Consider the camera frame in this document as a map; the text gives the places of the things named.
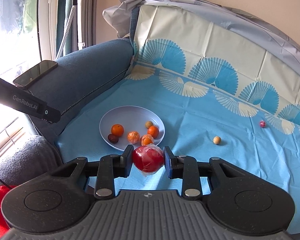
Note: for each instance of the grey fleece cushion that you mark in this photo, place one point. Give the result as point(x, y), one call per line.
point(22, 157)

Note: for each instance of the small red wrapped ball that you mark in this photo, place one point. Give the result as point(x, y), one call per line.
point(262, 123)

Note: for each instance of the black smartphone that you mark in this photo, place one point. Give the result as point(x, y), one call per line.
point(36, 73)

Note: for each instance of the small orange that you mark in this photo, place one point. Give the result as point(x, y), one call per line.
point(146, 140)
point(153, 131)
point(133, 137)
point(117, 129)

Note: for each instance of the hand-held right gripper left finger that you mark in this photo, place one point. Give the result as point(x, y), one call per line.
point(129, 166)

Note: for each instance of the white window frame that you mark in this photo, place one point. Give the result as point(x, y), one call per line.
point(46, 17)

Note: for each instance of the red date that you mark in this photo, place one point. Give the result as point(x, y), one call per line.
point(113, 138)

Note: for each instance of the light blue plate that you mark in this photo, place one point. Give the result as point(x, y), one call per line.
point(132, 117)

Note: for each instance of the dark green curtain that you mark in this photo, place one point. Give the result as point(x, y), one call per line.
point(87, 12)

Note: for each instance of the grey plastic cover sheet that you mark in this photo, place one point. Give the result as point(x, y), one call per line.
point(190, 0)

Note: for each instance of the beige longan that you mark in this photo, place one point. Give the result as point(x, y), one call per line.
point(149, 124)
point(217, 140)

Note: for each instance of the blue printed tablecloth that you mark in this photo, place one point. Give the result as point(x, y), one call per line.
point(202, 110)

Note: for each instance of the pale hanging cloth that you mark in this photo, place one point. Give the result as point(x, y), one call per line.
point(8, 5)

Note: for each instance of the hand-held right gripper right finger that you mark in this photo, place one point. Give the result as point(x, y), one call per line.
point(167, 163)

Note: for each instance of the large red ball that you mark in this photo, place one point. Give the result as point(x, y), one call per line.
point(148, 159)

